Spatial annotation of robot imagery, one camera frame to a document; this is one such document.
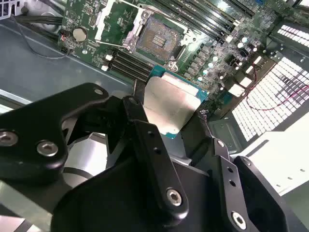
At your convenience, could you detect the metal socket cover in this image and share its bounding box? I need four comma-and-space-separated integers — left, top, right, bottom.
95, 0, 145, 53

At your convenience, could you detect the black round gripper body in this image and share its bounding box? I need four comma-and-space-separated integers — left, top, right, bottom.
51, 156, 219, 232

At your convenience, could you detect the silver-topped CPU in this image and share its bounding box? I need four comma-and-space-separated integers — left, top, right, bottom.
142, 64, 210, 141

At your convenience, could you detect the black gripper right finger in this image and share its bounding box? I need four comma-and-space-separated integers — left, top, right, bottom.
181, 111, 289, 232

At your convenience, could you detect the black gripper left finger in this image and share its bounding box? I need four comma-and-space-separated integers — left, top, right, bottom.
0, 81, 189, 221

